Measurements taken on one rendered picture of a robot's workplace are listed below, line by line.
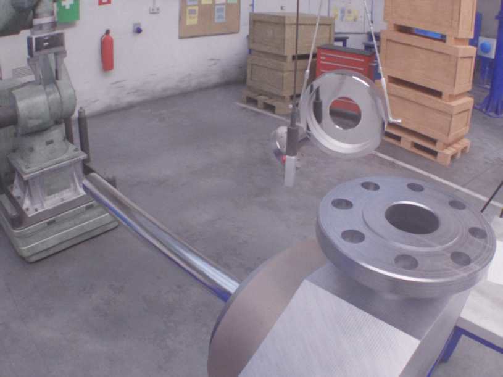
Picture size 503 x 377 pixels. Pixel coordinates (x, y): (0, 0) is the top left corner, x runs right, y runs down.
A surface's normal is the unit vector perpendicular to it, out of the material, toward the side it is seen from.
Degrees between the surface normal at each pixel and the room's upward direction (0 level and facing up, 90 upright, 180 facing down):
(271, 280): 21
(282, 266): 12
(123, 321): 0
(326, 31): 90
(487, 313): 0
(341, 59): 90
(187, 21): 90
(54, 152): 70
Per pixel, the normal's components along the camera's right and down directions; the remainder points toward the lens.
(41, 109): 0.66, 0.26
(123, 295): 0.03, -0.90
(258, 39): -0.76, 0.27
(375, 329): -0.49, -0.43
